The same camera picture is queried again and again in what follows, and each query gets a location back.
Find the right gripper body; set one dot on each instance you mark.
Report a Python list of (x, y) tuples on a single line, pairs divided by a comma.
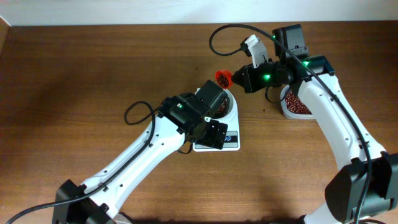
[(263, 75)]

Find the orange measuring scoop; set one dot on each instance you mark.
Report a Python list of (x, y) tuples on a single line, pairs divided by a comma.
[(223, 78)]

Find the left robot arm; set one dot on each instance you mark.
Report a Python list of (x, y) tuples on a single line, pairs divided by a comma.
[(99, 198)]

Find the white round bowl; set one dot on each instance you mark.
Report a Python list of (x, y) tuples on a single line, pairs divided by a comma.
[(231, 107)]

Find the red beans in container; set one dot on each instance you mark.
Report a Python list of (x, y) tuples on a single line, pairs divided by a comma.
[(294, 105)]

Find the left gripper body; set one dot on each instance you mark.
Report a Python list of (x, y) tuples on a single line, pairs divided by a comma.
[(209, 136)]

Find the red beans in bowl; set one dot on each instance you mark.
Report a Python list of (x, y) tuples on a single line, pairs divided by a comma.
[(222, 110)]

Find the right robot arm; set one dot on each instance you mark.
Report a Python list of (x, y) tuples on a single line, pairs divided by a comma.
[(366, 182)]

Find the clear plastic container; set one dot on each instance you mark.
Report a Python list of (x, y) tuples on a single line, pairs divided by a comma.
[(286, 112)]

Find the white digital kitchen scale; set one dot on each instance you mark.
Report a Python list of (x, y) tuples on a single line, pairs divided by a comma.
[(232, 138)]

